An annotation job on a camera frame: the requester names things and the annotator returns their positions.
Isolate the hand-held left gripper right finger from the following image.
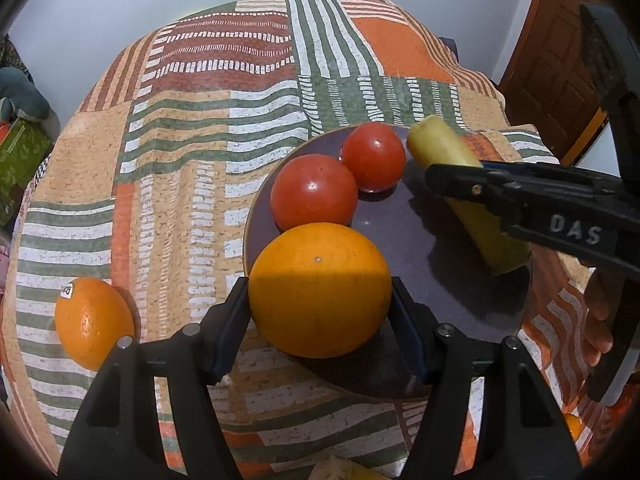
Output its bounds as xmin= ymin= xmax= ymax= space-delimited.
xmin=389 ymin=276 xmax=584 ymax=480

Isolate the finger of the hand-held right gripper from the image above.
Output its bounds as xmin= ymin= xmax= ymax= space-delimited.
xmin=480 ymin=159 xmax=551 ymax=173
xmin=424 ymin=162 xmax=507 ymax=211

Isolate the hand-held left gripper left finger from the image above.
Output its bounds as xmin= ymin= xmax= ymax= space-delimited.
xmin=57 ymin=276 xmax=251 ymax=480

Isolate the yellow banana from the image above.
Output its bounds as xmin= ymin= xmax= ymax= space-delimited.
xmin=309 ymin=456 xmax=392 ymax=480
xmin=406 ymin=115 xmax=532 ymax=277

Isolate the dark purple plate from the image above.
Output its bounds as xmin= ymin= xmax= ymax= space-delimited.
xmin=243 ymin=124 xmax=534 ymax=401

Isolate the large plain orange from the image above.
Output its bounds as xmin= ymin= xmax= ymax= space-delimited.
xmin=248 ymin=222 xmax=393 ymax=359

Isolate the person's right hand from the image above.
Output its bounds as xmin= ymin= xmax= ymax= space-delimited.
xmin=583 ymin=270 xmax=615 ymax=367

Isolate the small red tomato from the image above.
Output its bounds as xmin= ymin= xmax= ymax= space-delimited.
xmin=341 ymin=122 xmax=407 ymax=194

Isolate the brown wooden door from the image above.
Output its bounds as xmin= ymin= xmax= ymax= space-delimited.
xmin=499 ymin=0 xmax=617 ymax=167

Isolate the orange with white sticker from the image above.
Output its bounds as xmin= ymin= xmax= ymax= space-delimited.
xmin=54 ymin=276 xmax=136 ymax=372

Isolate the large red tomato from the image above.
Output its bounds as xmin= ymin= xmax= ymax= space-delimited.
xmin=270 ymin=154 xmax=359 ymax=233

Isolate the striped patchwork tablecloth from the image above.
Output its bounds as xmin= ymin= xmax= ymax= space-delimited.
xmin=0 ymin=0 xmax=623 ymax=480

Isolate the small orange fruit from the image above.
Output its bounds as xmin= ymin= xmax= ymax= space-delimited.
xmin=562 ymin=412 xmax=586 ymax=454

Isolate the green patterned box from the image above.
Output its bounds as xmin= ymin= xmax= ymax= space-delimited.
xmin=0 ymin=119 xmax=54 ymax=227

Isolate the grey plush toy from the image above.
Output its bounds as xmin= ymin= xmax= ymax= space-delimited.
xmin=0 ymin=66 xmax=51 ymax=122

